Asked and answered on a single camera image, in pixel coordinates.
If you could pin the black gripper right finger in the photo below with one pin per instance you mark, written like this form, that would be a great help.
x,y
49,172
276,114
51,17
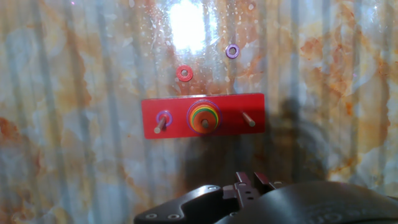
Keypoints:
x,y
262,183

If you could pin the orange white marble pattern mat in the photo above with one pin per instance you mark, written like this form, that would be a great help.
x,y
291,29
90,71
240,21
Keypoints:
x,y
62,93

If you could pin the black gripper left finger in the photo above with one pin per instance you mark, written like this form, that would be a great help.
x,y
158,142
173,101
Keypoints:
x,y
245,193

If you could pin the red Hanoi base with pegs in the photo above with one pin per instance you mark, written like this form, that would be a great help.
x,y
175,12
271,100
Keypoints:
x,y
236,105

